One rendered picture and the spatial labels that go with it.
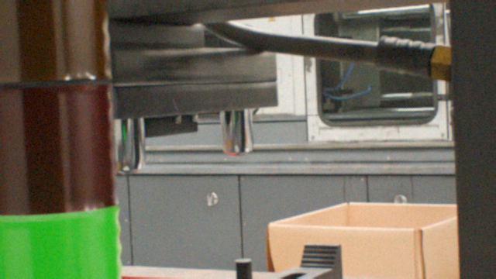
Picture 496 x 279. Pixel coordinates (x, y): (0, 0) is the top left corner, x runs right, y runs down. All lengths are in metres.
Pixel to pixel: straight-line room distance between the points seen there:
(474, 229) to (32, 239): 0.21
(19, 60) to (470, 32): 0.21
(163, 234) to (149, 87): 5.62
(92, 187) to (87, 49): 0.04
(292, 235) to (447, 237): 0.44
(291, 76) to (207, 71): 5.05
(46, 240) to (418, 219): 3.14
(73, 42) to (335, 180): 5.24
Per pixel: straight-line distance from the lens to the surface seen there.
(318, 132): 5.50
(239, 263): 0.71
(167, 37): 0.57
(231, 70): 0.59
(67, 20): 0.28
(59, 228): 0.28
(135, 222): 6.25
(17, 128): 0.27
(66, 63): 0.27
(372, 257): 2.87
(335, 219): 3.41
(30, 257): 0.28
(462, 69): 0.43
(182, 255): 6.07
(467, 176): 0.43
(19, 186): 0.28
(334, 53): 0.60
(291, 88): 5.62
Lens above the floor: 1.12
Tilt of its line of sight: 3 degrees down
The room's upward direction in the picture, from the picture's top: 3 degrees counter-clockwise
